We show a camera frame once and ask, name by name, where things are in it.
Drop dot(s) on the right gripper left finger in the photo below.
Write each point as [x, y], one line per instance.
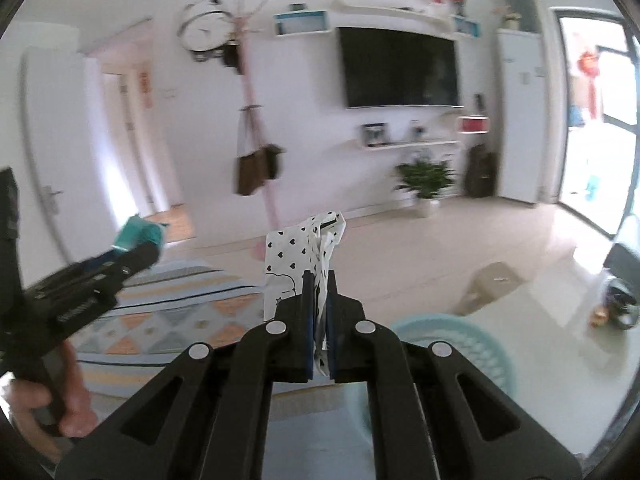
[205, 415]

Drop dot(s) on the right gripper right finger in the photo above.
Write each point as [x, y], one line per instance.
[433, 413]

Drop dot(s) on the teal trash piece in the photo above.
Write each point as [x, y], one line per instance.
[137, 231]

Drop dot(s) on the white heart pattern bag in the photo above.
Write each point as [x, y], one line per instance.
[292, 251]

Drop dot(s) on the person's left hand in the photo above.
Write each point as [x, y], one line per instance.
[25, 398]

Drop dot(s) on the teal plastic laundry basket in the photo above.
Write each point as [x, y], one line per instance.
[483, 350]

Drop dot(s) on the beige plastic stool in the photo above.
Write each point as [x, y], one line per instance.
[488, 285]

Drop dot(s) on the white door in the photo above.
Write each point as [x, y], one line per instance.
[83, 190]

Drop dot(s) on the potted green plant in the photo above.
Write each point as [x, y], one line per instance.
[424, 180]

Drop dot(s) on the black guitar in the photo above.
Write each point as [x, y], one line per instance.
[481, 167]

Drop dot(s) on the white tall cabinet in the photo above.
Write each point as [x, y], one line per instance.
[523, 79]

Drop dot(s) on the brown tote bag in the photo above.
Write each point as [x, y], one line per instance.
[250, 162]

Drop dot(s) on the small black bag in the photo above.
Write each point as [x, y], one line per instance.
[273, 153]

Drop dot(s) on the pink coat rack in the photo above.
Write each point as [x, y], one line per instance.
[241, 30]

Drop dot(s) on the sliding glass door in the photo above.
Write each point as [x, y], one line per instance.
[599, 169]

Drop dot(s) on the red chinese knot decoration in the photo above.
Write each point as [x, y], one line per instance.
[588, 65]

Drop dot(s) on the white wall shelf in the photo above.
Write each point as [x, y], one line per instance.
[422, 145]

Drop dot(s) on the butterfly picture frame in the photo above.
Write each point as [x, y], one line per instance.
[373, 135]

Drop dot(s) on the red white wall box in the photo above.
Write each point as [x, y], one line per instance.
[473, 124]

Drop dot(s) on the round wall clock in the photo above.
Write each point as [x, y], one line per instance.
[204, 28]

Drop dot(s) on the wall mounted black television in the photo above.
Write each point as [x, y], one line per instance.
[386, 67]

